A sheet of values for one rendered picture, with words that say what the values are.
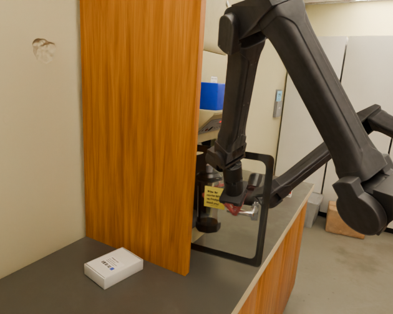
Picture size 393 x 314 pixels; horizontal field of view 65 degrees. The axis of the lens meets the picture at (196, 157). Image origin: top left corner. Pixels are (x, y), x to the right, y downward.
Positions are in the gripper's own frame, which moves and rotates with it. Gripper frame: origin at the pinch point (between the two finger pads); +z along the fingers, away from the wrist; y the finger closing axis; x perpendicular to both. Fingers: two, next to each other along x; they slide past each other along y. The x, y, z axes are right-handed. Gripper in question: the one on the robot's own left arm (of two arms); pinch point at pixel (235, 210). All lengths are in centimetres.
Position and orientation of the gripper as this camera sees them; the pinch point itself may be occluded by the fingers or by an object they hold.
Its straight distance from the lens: 103.3
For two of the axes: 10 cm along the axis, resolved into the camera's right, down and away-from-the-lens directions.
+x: 9.1, 1.4, -3.8
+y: -3.9, 5.8, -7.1
